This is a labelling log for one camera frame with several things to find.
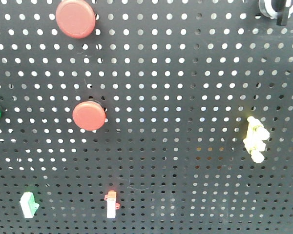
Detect black rotary selector knob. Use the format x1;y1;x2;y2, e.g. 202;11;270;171
258;0;293;26

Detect lower red push button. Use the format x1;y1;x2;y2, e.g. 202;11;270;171
72;101;106;131

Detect red push button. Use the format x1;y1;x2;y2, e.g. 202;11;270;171
72;101;106;131
56;0;96;39

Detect upper red push button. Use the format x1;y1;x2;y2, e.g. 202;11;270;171
56;0;96;39

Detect black perforated pegboard panel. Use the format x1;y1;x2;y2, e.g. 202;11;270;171
0;0;293;234

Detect red-lit rocker switch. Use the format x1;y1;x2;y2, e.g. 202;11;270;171
104;190;120;218

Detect yellow toggle switch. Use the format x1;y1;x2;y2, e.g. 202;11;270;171
243;116;270;164

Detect middle green-lit rocker switch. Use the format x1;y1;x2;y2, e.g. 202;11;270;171
19;192;40;218

